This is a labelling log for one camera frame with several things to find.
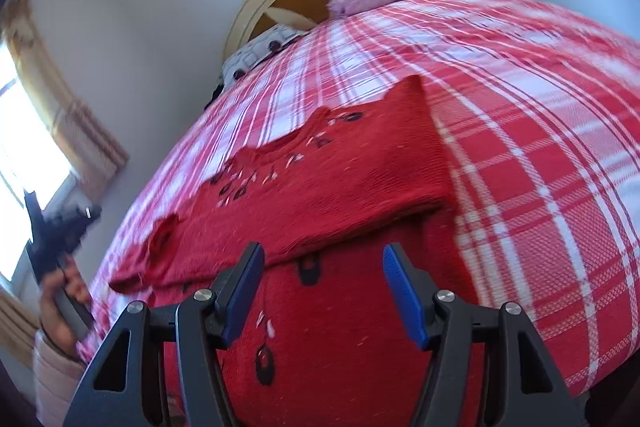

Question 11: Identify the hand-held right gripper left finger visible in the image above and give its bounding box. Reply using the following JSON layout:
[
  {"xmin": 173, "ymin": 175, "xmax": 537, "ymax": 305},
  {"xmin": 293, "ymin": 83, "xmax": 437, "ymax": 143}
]
[{"xmin": 62, "ymin": 242, "xmax": 266, "ymax": 427}]

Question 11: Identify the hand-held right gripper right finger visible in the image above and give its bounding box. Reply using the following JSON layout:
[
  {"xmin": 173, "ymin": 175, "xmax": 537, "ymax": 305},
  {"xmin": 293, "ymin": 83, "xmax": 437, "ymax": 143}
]
[{"xmin": 382, "ymin": 243, "xmax": 586, "ymax": 427}]

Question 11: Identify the red knitted sweater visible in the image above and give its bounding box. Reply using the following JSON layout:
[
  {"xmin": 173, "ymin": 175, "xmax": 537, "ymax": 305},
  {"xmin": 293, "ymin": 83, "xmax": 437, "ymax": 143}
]
[{"xmin": 107, "ymin": 74, "xmax": 488, "ymax": 427}]

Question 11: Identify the person's left forearm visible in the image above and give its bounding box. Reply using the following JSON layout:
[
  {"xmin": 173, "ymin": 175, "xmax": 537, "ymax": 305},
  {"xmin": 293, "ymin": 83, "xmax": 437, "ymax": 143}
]
[{"xmin": 31, "ymin": 327, "xmax": 103, "ymax": 425}]

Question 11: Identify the person's left hand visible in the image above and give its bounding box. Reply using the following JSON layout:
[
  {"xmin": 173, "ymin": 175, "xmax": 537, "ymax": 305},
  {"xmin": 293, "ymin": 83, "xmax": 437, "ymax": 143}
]
[{"xmin": 39, "ymin": 257, "xmax": 95, "ymax": 358}]

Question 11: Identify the side window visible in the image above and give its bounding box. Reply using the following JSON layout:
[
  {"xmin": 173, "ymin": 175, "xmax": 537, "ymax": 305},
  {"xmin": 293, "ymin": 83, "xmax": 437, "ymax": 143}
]
[{"xmin": 0, "ymin": 42, "xmax": 73, "ymax": 280}]

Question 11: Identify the yellow patterned curtain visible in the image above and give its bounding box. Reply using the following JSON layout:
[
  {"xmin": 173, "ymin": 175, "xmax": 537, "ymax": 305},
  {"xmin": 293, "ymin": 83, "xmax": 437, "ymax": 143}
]
[{"xmin": 4, "ymin": 0, "xmax": 129, "ymax": 200}]

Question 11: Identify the red plaid blanket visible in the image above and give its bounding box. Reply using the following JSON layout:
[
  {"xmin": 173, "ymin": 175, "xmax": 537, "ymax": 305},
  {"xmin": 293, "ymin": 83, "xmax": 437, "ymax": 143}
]
[{"xmin": 75, "ymin": 0, "xmax": 640, "ymax": 400}]

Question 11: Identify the white patterned pillow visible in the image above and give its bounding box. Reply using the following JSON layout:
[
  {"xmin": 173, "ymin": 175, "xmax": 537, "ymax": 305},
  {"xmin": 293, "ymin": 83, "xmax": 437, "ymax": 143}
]
[{"xmin": 220, "ymin": 24, "xmax": 308, "ymax": 88}]

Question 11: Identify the cream wooden headboard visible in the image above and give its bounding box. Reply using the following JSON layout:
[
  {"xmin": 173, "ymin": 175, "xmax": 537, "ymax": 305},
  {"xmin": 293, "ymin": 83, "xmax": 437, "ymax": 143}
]
[{"xmin": 222, "ymin": 0, "xmax": 448, "ymax": 62}]

